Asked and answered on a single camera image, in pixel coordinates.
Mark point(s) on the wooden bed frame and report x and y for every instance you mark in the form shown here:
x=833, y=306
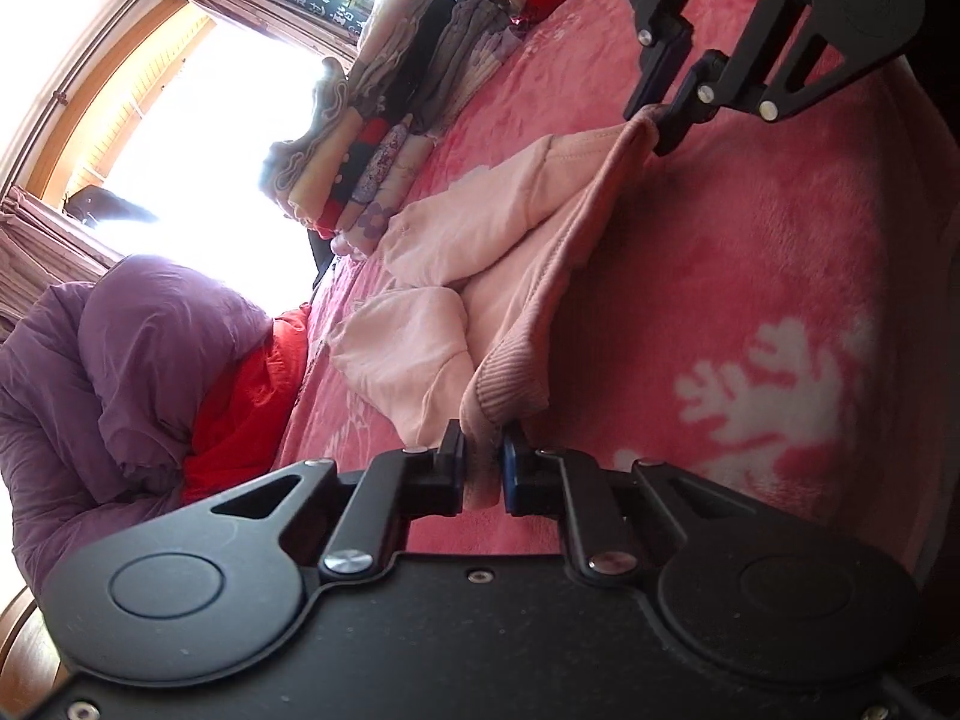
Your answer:
x=26, y=645

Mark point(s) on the pink floral blanket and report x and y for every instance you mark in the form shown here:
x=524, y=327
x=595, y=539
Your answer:
x=750, y=277

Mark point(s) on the red garment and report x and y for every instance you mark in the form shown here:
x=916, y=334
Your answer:
x=247, y=390

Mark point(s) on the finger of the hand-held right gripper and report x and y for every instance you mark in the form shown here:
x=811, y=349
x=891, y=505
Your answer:
x=686, y=109
x=652, y=75

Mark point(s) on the black cloth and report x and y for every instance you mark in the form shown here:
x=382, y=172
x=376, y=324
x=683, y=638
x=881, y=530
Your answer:
x=321, y=262

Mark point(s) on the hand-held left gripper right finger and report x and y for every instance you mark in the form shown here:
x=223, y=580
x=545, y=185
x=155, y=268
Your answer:
x=511, y=476

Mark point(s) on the dark object by window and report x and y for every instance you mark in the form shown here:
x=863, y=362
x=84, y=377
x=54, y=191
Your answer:
x=112, y=208

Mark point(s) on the stack of folded clothes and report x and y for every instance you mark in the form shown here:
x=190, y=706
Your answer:
x=420, y=90

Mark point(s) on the pink striped curtain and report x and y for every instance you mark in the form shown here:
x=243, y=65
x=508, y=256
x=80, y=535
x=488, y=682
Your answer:
x=262, y=15
x=45, y=255

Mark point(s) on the purple duvet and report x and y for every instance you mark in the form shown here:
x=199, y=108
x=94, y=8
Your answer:
x=112, y=390

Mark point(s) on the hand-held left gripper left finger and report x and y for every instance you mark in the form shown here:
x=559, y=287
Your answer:
x=454, y=472

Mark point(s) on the wooden window frame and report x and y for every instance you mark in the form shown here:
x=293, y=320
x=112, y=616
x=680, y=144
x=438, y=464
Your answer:
x=97, y=82

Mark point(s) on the pink sweatshirt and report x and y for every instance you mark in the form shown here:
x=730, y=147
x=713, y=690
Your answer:
x=495, y=240

